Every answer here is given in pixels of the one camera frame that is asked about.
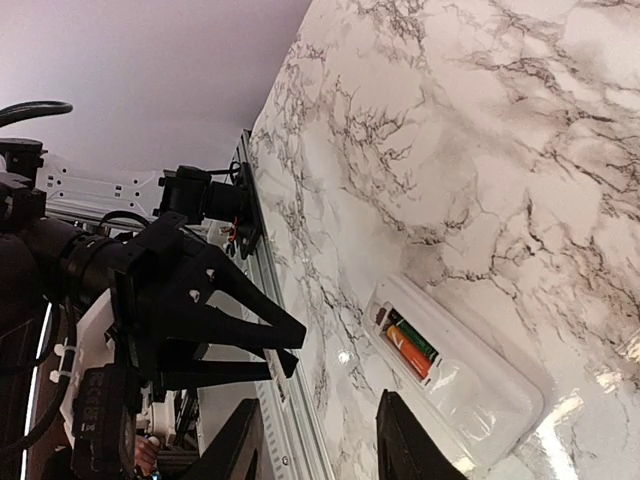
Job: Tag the white remote control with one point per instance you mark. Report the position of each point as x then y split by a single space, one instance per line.
477 399

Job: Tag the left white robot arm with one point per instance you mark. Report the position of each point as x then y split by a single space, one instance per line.
48 259

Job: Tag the orange battery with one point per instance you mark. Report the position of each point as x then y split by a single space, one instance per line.
411 353

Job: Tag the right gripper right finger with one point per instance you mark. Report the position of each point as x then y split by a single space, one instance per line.
405 450

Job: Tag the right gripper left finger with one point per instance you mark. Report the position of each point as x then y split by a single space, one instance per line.
236 452

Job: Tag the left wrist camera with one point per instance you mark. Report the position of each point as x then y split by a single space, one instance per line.
104 423

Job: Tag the green black battery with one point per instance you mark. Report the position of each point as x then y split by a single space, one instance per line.
418 340

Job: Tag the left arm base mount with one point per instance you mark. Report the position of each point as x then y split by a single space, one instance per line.
248 225

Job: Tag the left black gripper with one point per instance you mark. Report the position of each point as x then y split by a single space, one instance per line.
163 319

